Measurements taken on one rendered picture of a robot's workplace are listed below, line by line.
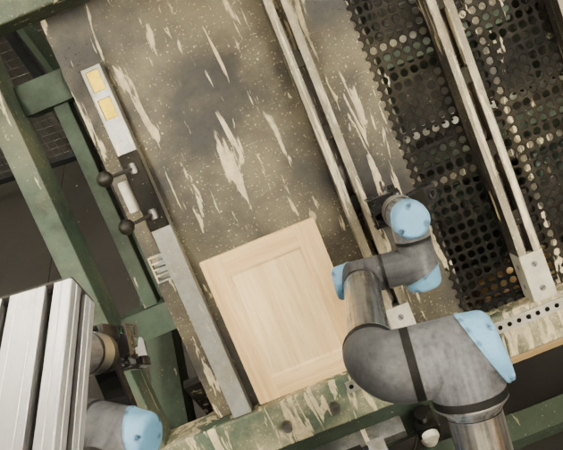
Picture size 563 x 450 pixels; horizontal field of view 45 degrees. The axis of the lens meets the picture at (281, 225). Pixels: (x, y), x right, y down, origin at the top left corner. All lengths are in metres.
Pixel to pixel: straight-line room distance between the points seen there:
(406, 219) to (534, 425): 1.27
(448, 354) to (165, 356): 1.26
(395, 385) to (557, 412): 1.50
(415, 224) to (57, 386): 0.92
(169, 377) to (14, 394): 1.51
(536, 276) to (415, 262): 0.47
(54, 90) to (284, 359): 0.90
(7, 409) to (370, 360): 0.60
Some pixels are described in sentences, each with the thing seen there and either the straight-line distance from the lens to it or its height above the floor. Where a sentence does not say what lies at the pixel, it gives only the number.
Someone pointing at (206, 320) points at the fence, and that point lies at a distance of 1.73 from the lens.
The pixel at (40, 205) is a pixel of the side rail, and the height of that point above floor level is 1.45.
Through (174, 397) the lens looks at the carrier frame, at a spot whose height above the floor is 0.79.
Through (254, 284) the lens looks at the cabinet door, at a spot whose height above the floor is 1.13.
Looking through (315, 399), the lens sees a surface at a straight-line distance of 1.78.
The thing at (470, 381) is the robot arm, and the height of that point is 1.52.
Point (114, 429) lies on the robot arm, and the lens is 1.05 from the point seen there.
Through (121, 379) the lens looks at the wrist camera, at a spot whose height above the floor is 1.48.
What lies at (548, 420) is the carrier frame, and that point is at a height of 0.18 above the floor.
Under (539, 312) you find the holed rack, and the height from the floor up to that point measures 0.89.
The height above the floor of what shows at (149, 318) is 1.10.
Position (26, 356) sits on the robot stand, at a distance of 0.62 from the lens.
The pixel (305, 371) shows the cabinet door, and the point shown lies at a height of 0.92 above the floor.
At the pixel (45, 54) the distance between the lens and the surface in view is 2.33.
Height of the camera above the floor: 2.45
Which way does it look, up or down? 47 degrees down
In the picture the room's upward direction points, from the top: 24 degrees counter-clockwise
